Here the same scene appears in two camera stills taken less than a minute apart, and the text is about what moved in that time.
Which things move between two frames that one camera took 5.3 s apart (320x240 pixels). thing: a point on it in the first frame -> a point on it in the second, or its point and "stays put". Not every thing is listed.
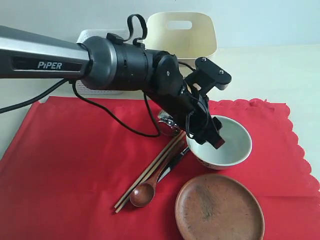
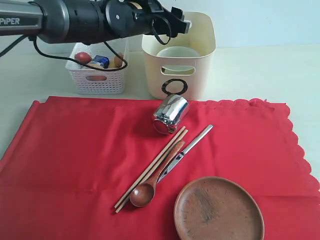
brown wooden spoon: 142,194 stays put
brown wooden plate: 219,207 stays put
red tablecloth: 75,157 stays put
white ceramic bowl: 237,148 -> 179,51
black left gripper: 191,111 -> 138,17
